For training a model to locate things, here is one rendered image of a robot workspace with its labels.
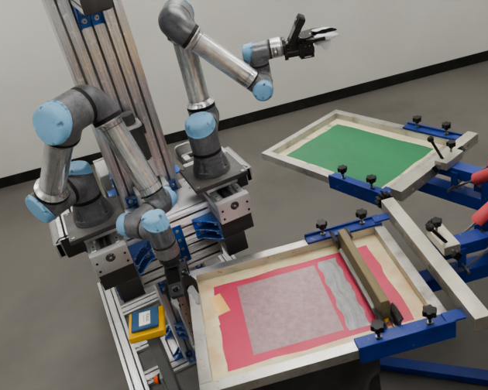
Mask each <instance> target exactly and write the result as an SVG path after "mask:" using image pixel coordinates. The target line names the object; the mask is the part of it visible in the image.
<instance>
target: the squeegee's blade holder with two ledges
mask: <svg viewBox="0 0 488 390"><path fill-rule="evenodd" d="M339 253H340V255H341V256H342V258H343V260H344V261H345V263H346V265H347V267H348V268H349V271H350V272H351V274H352V276H353V278H354V279H355V281H356V283H357V285H358V287H359V288H360V290H361V292H362V293H363V295H364V297H365V299H366V301H367V302H368V304H369V306H370V308H371V309H372V308H373V307H374V308H376V307H375V306H374V304H373V301H372V300H371V299H370V297H369V295H368V293H367V291H366V290H365V288H364V286H363V284H362V283H361V281H360V279H359V277H358V276H357V274H356V272H355V270H354V268H353V267H352V265H351V264H350V262H349V260H348V259H347V257H346V255H345V253H344V251H343V250H342V248H341V249H339ZM372 311H373V310H372ZM373 313H374V312H373ZM374 314H375V313H374Z"/></svg>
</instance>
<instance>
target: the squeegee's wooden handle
mask: <svg viewBox="0 0 488 390"><path fill-rule="evenodd" d="M338 236H339V245H340V248H342V250H343V251H344V253H345V255H346V257H347V259H348V260H349V262H350V264H351V265H352V267H353V268H354V270H355V272H356V274H357V276H358V277H359V279H360V281H361V283H362V284H363V286H364V288H365V290H366V291H367V293H368V295H369V297H370V299H371V300H372V301H373V304H374V306H375V307H376V308H377V309H378V311H379V313H380V315H381V316H382V318H383V319H387V318H390V317H391V315H390V301H389V300H388V298H387V296H386V294H385V293H384V291H383V290H382V288H381V287H380V284H379V283H378V282H377V280H376V278H375V277H374V275H373V273H372V272H371V271H370V269H369V267H368V265H367V264H366V262H365V261H364V259H363V257H362V256H361V254H360V253H359V251H358V249H357V247H356V246H355V244H354V243H353V241H352V239H351V238H350V237H349V235H348V233H347V231H346V230H345V229H341V230H338Z"/></svg>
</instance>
